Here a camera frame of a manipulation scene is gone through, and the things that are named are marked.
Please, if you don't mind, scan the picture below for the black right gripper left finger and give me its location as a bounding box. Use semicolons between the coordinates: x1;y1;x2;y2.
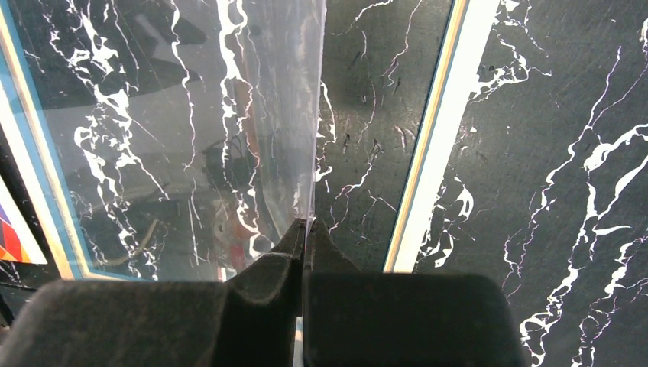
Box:
1;219;306;366

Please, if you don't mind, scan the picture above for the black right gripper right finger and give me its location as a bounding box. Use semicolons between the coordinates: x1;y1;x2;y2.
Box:
303;219;526;366

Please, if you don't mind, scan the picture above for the clear acrylic frame sheet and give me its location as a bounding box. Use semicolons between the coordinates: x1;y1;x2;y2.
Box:
1;1;326;281

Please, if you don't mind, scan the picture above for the hot air balloon photo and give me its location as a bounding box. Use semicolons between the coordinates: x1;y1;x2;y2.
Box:
1;179;48;265

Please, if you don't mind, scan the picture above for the blue wooden picture frame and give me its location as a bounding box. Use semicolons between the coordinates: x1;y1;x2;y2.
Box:
1;1;517;287

